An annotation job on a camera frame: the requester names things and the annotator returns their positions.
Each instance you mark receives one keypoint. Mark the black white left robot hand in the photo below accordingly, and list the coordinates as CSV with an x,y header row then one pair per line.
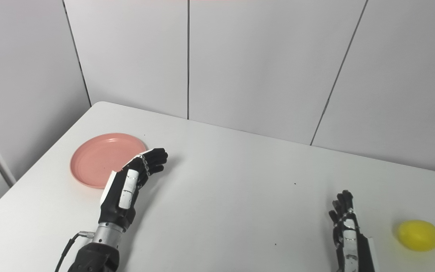
x,y
127,189

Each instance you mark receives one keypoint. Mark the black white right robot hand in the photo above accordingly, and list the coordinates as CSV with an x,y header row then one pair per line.
x,y
349,241

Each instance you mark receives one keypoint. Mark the pink round plate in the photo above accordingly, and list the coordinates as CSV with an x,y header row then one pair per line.
x,y
100,158

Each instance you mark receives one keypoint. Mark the yellow lemon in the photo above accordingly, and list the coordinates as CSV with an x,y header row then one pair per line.
x,y
418,235

